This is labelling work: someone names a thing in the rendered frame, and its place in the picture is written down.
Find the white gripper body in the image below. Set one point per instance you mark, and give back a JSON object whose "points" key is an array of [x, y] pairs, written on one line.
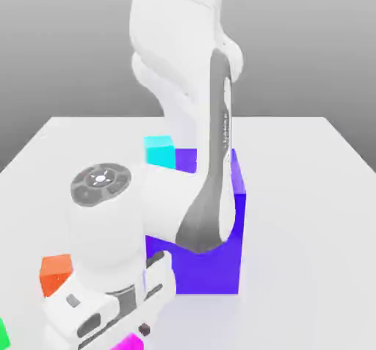
{"points": [[160, 276]]}

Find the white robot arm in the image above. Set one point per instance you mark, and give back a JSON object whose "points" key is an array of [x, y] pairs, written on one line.
{"points": [[176, 62]]}

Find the small magenta cube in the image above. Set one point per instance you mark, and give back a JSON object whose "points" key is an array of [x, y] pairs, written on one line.
{"points": [[129, 343]]}

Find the small orange cube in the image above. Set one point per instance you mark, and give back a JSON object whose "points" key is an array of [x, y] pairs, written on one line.
{"points": [[54, 273]]}

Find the small cyan cube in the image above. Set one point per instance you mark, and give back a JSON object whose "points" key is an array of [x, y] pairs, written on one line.
{"points": [[160, 153]]}

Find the small green cube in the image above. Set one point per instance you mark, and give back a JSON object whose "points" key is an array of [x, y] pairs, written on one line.
{"points": [[3, 336]]}

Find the large blue box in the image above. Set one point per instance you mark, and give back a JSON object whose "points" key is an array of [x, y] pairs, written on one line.
{"points": [[205, 270]]}

